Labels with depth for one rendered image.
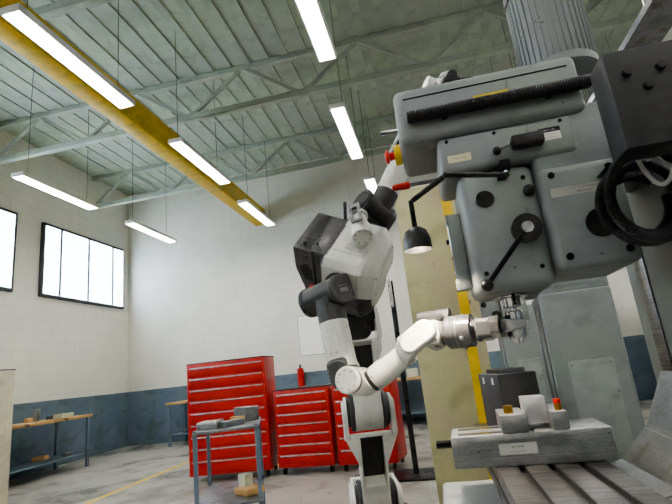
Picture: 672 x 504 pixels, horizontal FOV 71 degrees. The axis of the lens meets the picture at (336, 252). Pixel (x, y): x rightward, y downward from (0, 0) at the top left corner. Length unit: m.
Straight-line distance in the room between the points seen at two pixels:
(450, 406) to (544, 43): 2.13
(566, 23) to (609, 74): 0.43
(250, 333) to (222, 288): 1.31
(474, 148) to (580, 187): 0.27
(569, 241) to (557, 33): 0.58
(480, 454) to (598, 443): 0.25
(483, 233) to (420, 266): 1.85
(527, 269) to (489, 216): 0.16
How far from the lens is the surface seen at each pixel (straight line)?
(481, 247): 1.22
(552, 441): 1.24
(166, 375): 12.05
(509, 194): 1.26
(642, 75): 1.13
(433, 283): 3.04
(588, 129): 1.35
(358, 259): 1.53
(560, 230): 1.24
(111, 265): 12.34
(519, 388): 1.59
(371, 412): 1.81
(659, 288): 1.46
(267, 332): 10.98
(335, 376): 1.38
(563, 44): 1.48
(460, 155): 1.27
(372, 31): 8.07
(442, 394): 3.01
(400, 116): 1.32
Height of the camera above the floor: 1.17
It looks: 14 degrees up
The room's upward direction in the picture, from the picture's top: 6 degrees counter-clockwise
